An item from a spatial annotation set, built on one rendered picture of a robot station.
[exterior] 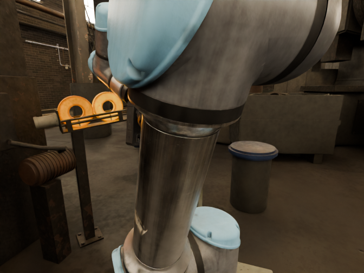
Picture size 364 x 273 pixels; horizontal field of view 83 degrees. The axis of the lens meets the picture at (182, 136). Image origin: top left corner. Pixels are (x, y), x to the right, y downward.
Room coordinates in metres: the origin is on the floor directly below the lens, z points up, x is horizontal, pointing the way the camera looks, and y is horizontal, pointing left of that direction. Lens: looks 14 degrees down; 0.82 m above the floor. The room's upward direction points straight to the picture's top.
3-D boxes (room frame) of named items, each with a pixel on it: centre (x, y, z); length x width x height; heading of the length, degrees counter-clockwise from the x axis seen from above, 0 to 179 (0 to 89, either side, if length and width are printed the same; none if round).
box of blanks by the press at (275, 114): (2.54, -1.15, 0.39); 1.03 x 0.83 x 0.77; 86
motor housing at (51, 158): (0.89, 0.61, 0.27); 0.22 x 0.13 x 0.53; 161
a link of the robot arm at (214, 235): (0.38, -0.06, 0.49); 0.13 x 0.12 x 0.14; 119
